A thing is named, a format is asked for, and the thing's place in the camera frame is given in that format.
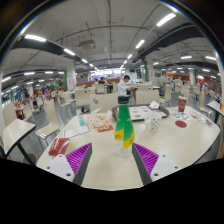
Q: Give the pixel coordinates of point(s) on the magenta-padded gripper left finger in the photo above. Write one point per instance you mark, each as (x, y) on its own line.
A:
(78, 158)

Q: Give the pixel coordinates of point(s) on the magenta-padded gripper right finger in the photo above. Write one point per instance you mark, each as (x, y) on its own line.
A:
(146, 158)

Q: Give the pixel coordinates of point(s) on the green-labelled clear drink bottle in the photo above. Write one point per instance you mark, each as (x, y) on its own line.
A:
(124, 123)

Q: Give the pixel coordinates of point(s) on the red flat pouch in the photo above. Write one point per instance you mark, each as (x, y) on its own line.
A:
(59, 146)

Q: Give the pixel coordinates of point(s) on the white printed card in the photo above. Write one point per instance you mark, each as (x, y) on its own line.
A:
(76, 131)

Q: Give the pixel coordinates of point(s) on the white polka-dot mug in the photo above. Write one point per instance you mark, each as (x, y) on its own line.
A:
(153, 121)

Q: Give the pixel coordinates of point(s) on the small clear sanitizer bottle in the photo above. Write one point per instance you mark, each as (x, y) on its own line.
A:
(81, 120)

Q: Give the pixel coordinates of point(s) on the red sauce sachet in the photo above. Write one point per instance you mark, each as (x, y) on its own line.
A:
(105, 128)

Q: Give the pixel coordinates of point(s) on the clear plastic bag with food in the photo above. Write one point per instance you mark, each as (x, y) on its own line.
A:
(99, 119)

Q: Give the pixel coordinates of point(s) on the flat round red coaster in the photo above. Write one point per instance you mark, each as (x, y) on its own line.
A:
(181, 124)

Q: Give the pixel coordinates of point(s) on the group of beige chairs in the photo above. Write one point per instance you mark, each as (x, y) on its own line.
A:
(51, 113)

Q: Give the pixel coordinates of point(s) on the crumpled white napkin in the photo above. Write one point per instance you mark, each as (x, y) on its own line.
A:
(154, 105)

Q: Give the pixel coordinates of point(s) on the colourful printed leaflet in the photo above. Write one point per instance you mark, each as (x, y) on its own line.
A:
(180, 115)

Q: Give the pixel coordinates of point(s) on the red paper cup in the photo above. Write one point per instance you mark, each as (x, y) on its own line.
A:
(182, 104)

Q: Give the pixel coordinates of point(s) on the beige side table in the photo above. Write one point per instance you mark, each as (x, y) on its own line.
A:
(16, 131)

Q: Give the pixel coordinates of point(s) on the clear plastic packet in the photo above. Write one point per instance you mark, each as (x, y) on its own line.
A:
(205, 120)

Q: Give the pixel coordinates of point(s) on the person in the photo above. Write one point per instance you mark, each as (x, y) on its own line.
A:
(47, 94)
(122, 87)

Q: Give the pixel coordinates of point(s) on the ceiling air conditioner unit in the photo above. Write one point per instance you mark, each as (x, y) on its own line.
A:
(87, 45)

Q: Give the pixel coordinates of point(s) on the group of ceiling lights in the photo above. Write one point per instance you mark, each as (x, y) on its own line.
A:
(34, 38)

